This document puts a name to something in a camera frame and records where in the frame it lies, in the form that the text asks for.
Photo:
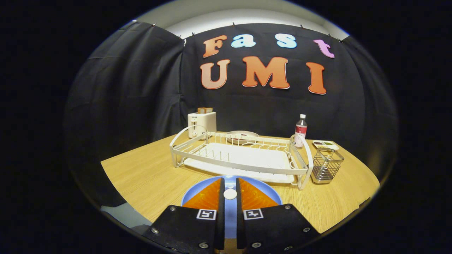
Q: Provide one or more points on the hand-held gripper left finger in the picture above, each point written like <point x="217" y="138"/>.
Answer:
<point x="221" y="211"/>

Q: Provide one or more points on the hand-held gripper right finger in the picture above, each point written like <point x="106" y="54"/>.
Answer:
<point x="239" y="218"/>

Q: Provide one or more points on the blue plate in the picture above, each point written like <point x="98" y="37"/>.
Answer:
<point x="230" y="218"/>

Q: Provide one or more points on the beige plate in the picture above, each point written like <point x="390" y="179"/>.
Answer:
<point x="235" y="135"/>

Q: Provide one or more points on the white divided dish with beans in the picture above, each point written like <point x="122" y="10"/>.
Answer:
<point x="325" y="145"/>

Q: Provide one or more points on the white toaster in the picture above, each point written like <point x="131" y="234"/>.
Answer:
<point x="203" y="123"/>

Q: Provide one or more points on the toasted bread slices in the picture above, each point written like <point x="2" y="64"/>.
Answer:
<point x="204" y="110"/>

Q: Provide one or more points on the clear bottle red label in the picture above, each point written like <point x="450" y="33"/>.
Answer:
<point x="301" y="132"/>

